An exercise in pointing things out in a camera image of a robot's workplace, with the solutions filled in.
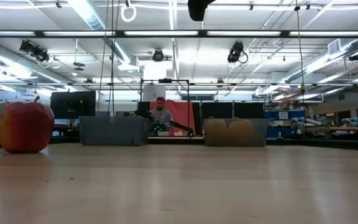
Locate person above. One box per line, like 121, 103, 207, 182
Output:
149, 96, 175, 136

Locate black overhead frame bar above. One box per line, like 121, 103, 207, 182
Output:
0, 29, 358, 39

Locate white coiled cable ring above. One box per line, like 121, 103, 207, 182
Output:
120, 3, 137, 23

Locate blue storage shelf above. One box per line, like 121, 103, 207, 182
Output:
263, 109, 306, 139

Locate black partition screens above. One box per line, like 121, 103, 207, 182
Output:
200, 101, 265, 120

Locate black background rig frame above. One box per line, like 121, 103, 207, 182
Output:
139, 78, 191, 138

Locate red apple with stem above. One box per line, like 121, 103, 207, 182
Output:
0, 95, 56, 154

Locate hanging dark cable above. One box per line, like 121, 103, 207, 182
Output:
96, 0, 121, 118

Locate red partition panel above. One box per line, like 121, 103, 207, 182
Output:
149, 99, 196, 136

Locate black computer monitor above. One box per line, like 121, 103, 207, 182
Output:
50, 90, 97, 119

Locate translucent grey basket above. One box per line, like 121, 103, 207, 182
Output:
202, 117, 269, 147

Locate grey fabric basket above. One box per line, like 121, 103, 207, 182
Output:
78, 115, 151, 146

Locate black table edge rail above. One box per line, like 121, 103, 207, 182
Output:
0, 135, 358, 152

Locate wooden background table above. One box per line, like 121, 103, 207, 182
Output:
305, 125, 358, 133

